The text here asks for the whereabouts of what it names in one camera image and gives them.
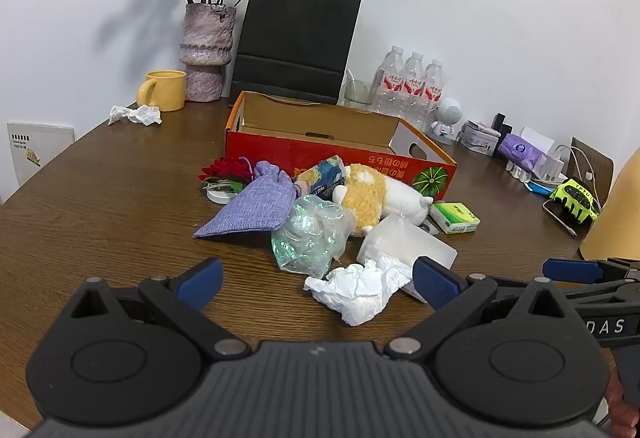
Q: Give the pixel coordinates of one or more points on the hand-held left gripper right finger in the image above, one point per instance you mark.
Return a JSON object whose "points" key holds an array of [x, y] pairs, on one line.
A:
{"points": [[435, 285]]}

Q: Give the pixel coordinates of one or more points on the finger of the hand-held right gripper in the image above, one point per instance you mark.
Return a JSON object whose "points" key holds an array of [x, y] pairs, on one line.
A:
{"points": [[600, 292], [570, 270]]}

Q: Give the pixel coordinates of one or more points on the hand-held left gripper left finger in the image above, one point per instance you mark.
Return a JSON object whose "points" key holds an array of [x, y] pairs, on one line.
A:
{"points": [[200, 283]]}

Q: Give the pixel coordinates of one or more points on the translucent plastic container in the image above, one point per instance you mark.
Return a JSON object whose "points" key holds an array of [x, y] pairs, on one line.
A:
{"points": [[405, 243]]}

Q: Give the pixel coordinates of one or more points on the green tissue pack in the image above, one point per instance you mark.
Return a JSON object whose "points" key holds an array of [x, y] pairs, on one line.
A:
{"points": [[455, 218]]}

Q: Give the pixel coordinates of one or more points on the large white tissue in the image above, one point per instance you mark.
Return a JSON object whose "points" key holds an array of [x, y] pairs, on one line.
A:
{"points": [[357, 290]]}

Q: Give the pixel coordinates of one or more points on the purple linen pouch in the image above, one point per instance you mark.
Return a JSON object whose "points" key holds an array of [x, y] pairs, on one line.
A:
{"points": [[250, 210]]}

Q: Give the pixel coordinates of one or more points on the white round lid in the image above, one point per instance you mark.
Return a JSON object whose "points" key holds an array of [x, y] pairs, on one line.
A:
{"points": [[220, 194]]}

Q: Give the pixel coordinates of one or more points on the yellow white plush toy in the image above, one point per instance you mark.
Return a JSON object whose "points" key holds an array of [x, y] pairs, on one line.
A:
{"points": [[367, 198]]}

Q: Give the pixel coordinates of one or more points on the iridescent plastic bag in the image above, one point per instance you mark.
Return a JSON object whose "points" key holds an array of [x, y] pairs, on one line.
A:
{"points": [[307, 235]]}

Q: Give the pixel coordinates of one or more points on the red fabric flower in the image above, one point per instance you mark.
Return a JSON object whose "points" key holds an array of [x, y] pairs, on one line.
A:
{"points": [[225, 168]]}

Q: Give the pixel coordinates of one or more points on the orange cardboard box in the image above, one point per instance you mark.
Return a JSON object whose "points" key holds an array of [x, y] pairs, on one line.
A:
{"points": [[280, 153]]}

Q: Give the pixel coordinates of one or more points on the blue yellow snack packet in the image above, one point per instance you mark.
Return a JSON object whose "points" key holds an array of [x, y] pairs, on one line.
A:
{"points": [[322, 175]]}

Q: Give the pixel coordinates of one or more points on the person's right hand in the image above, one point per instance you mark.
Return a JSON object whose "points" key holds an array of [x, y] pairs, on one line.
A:
{"points": [[620, 413]]}

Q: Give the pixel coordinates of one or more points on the yellow curved chair back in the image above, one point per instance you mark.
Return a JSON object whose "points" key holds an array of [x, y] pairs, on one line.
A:
{"points": [[617, 218]]}

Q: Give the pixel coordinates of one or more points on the neon yellow black glove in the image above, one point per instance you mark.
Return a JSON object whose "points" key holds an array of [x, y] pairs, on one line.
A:
{"points": [[575, 198]]}

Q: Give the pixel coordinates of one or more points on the blue flat packet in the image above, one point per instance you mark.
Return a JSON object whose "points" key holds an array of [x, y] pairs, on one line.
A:
{"points": [[540, 187]]}

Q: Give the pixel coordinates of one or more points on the white charger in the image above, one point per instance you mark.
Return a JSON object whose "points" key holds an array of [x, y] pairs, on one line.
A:
{"points": [[550, 165]]}

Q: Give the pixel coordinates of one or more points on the white small bottles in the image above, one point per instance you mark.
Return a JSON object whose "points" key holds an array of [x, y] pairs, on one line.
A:
{"points": [[519, 173]]}

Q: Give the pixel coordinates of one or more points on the brown wooden board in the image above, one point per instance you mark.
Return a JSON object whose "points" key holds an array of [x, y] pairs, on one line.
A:
{"points": [[597, 163]]}

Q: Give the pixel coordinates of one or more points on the purple wipes packet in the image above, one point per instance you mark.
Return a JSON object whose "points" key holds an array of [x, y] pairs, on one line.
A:
{"points": [[522, 152]]}

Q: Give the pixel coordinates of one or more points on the grey tin box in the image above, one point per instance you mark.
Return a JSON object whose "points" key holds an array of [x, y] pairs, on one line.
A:
{"points": [[475, 142]]}

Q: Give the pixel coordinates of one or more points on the black small box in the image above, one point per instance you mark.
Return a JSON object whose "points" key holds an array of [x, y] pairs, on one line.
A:
{"points": [[501, 123]]}

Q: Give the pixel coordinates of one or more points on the pink small case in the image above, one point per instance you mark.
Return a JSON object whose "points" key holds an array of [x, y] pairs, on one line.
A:
{"points": [[482, 128]]}

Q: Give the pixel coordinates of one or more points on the white robot speaker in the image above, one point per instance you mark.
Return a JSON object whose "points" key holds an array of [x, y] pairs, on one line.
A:
{"points": [[446, 115]]}

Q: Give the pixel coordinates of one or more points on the small crumpled white tissue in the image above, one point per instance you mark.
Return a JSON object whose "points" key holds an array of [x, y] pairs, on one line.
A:
{"points": [[137, 114]]}

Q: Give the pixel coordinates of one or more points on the clear water bottle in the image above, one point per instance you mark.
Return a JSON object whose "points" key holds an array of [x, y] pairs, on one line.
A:
{"points": [[434, 98], [390, 83], [412, 90]]}

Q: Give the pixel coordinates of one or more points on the yellow mug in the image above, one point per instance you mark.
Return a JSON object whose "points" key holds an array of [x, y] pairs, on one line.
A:
{"points": [[167, 90]]}

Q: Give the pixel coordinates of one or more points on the glass cup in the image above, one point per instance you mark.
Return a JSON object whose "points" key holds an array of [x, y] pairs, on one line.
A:
{"points": [[357, 95]]}

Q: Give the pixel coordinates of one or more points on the white printed card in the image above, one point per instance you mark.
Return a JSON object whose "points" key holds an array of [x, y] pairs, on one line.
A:
{"points": [[37, 150]]}

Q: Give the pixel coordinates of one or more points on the clear spoon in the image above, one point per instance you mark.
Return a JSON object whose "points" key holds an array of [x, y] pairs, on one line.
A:
{"points": [[351, 80]]}

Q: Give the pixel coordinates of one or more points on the purple ceramic vase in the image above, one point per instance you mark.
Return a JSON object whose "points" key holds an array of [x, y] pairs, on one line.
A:
{"points": [[206, 53]]}

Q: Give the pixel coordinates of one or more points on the black paper bag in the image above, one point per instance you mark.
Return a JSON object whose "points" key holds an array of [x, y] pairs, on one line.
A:
{"points": [[300, 38]]}

